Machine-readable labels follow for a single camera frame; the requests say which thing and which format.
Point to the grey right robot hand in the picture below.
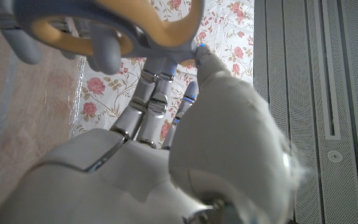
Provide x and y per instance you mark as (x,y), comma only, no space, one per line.
(222,140)

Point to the transparent cling film sheet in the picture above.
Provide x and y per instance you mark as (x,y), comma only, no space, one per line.
(57,99)

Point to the grey perforated metal panel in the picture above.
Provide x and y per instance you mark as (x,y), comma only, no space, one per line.
(322,93)

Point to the floral rose backdrop cloth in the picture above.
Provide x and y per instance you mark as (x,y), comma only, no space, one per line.
(104,90)

